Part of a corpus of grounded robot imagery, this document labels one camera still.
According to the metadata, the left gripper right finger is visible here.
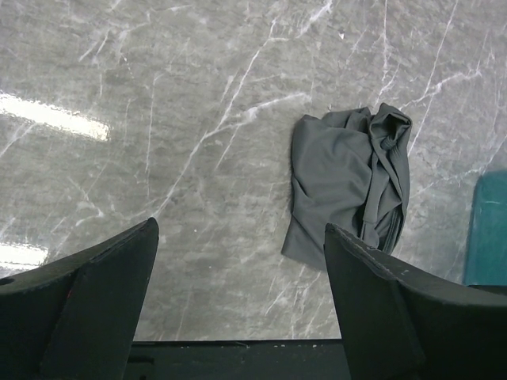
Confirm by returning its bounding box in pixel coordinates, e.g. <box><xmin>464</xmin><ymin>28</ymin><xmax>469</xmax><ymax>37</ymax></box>
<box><xmin>324</xmin><ymin>224</ymin><xmax>506</xmax><ymax>379</ymax></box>

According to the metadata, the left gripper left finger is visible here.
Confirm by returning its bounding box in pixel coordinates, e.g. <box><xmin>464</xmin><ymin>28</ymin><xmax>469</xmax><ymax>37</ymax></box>
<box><xmin>1</xmin><ymin>218</ymin><xmax>159</xmax><ymax>379</ymax></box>

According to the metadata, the dark grey t-shirt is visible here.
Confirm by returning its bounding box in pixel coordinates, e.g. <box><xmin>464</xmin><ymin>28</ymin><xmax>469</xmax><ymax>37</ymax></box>
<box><xmin>281</xmin><ymin>104</ymin><xmax>413</xmax><ymax>271</ymax></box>

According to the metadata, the teal plastic bin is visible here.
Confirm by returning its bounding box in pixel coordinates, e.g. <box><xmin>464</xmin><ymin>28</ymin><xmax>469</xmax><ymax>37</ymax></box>
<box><xmin>463</xmin><ymin>170</ymin><xmax>506</xmax><ymax>286</ymax></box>

